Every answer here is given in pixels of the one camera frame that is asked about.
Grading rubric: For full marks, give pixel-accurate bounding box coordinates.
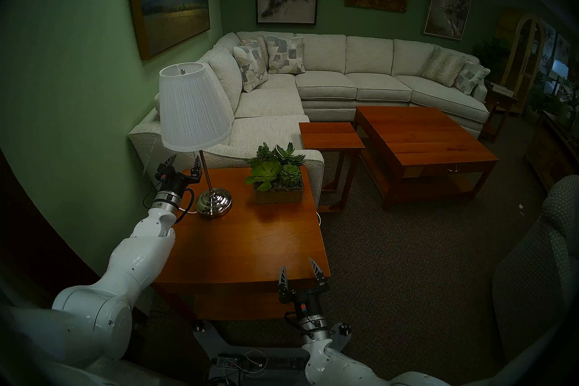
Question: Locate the succulent planter glass box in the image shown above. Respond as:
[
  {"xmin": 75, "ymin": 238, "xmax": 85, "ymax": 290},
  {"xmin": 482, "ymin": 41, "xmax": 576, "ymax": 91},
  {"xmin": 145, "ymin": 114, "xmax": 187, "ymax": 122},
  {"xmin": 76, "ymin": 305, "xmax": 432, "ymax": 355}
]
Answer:
[{"xmin": 245, "ymin": 142, "xmax": 306, "ymax": 205}]

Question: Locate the small wooden side table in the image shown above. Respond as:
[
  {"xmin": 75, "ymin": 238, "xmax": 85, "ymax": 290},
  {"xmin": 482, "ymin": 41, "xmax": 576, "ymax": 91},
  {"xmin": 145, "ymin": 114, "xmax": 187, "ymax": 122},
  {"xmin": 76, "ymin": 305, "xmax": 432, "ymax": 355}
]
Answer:
[{"xmin": 299, "ymin": 121, "xmax": 365, "ymax": 214}]

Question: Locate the wooden end table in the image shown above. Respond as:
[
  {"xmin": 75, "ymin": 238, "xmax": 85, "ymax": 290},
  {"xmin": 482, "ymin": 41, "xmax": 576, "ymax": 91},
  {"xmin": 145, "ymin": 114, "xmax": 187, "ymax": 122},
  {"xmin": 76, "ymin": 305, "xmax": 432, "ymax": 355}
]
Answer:
[{"xmin": 152, "ymin": 166, "xmax": 332, "ymax": 322}]

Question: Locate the dark leafy floor plant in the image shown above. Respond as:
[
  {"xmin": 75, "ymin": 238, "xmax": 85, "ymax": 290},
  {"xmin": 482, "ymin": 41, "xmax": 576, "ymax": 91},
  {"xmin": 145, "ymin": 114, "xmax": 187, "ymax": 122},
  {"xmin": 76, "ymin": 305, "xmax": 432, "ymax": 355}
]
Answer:
[{"xmin": 473, "ymin": 37, "xmax": 509, "ymax": 83}]

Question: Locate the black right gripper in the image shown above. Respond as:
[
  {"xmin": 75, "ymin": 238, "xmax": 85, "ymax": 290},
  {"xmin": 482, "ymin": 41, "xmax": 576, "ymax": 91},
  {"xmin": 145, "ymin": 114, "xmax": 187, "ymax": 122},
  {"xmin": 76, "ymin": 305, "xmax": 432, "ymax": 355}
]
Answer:
[{"xmin": 278, "ymin": 258, "xmax": 330, "ymax": 319}]

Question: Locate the large wooden coffee table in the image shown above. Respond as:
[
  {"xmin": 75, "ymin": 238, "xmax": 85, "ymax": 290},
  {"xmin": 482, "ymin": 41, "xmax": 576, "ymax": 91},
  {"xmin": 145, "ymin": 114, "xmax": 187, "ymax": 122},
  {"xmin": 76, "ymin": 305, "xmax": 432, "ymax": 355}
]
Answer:
[{"xmin": 353, "ymin": 106, "xmax": 499, "ymax": 211}]

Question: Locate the wooden dresser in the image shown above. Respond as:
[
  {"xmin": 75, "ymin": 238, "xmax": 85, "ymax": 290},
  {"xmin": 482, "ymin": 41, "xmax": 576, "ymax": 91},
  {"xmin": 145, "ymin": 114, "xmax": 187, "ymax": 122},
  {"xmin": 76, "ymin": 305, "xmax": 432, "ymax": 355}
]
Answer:
[{"xmin": 525, "ymin": 111, "xmax": 579, "ymax": 191}]

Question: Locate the grey robot base frame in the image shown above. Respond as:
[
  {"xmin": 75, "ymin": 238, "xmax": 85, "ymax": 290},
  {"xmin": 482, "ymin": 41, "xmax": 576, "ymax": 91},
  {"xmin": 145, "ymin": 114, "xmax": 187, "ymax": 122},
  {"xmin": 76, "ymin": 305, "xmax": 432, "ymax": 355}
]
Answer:
[{"xmin": 192, "ymin": 320, "xmax": 353, "ymax": 386}]

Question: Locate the framed tree landscape painting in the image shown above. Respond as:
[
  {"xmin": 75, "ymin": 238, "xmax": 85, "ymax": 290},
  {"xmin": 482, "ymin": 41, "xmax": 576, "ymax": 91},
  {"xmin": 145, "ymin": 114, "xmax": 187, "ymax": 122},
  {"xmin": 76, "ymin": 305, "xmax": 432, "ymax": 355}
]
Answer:
[{"xmin": 423, "ymin": 0, "xmax": 475, "ymax": 42}]

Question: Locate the background lamp white shade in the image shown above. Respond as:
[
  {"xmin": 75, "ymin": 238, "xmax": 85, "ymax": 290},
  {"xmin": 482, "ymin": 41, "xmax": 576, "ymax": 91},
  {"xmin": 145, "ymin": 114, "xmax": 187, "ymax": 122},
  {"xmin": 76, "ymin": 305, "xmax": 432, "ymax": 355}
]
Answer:
[{"xmin": 550, "ymin": 59, "xmax": 570, "ymax": 96}]

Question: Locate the chrome lamp with white shade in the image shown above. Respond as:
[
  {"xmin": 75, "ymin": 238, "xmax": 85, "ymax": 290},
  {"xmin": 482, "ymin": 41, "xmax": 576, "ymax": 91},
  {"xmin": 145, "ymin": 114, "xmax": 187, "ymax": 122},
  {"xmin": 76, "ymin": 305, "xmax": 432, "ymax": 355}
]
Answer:
[{"xmin": 158, "ymin": 62, "xmax": 234, "ymax": 218}]

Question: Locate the cream sectional sofa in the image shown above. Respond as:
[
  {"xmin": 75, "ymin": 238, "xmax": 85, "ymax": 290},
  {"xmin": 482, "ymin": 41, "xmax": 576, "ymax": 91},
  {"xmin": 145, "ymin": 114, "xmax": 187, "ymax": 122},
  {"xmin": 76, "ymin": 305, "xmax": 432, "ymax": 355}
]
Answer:
[{"xmin": 128, "ymin": 31, "xmax": 491, "ymax": 209}]

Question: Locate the striped beige throw pillow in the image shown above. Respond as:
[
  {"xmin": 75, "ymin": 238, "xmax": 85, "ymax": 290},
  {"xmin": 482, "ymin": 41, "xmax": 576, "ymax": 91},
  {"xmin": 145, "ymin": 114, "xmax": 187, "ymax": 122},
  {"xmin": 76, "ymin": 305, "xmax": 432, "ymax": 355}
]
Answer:
[
  {"xmin": 421, "ymin": 46, "xmax": 466, "ymax": 88},
  {"xmin": 240, "ymin": 36, "xmax": 271, "ymax": 71}
]

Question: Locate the arched wooden display cabinet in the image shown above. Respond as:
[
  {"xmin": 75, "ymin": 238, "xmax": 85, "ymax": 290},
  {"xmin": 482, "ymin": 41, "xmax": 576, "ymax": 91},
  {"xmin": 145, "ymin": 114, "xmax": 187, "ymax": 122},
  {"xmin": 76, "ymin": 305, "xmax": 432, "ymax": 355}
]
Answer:
[{"xmin": 495, "ymin": 10, "xmax": 546, "ymax": 114}]

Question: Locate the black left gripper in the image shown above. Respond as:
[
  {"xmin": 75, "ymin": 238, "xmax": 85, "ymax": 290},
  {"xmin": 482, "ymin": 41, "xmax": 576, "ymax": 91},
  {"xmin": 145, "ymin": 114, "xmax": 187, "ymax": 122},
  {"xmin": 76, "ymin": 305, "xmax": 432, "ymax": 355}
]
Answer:
[{"xmin": 155, "ymin": 154, "xmax": 202, "ymax": 197}]

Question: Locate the grey patterned throw pillow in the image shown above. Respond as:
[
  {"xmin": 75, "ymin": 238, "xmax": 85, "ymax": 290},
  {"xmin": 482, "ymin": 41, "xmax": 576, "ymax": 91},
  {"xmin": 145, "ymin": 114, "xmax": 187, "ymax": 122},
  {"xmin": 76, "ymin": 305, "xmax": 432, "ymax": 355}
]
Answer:
[
  {"xmin": 266, "ymin": 36, "xmax": 306, "ymax": 75},
  {"xmin": 232, "ymin": 40, "xmax": 268, "ymax": 93},
  {"xmin": 452, "ymin": 61, "xmax": 490, "ymax": 96}
]

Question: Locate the dark wooden corner table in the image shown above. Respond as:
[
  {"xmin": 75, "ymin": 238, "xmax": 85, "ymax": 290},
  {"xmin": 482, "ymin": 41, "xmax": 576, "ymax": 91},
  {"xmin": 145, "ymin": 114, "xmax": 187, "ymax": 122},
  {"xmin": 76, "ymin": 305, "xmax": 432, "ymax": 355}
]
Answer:
[{"xmin": 479, "ymin": 82, "xmax": 519, "ymax": 141}]

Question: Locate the green patterned armchair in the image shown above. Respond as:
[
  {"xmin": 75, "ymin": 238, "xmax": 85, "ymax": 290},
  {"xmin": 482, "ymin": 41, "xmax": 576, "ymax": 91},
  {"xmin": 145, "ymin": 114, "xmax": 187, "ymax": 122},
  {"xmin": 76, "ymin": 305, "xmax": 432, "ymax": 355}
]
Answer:
[{"xmin": 492, "ymin": 175, "xmax": 579, "ymax": 363}]

